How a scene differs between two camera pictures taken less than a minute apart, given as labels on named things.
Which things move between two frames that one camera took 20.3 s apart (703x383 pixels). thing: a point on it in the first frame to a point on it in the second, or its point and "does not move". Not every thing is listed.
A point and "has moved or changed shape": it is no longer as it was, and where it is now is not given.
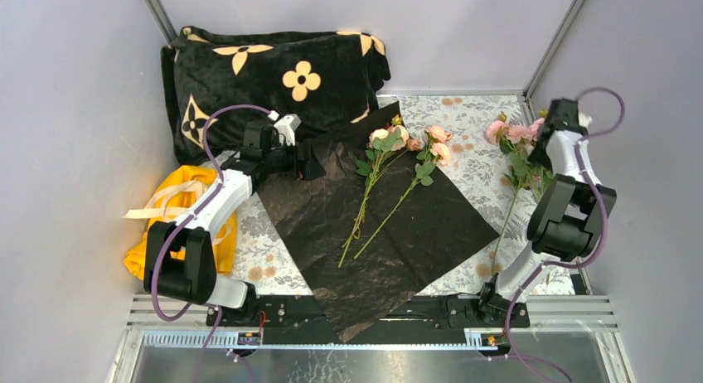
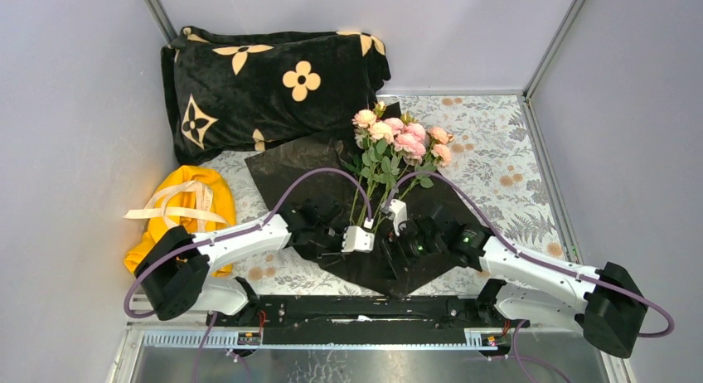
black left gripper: [307, 169] to [321, 253]
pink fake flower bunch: [518, 143] to [393, 156]
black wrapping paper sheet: [379, 224] has moved or changed shape
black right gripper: [537, 157] to [404, 227]
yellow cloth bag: [177, 196] does not move
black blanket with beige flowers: [329, 79] does not move
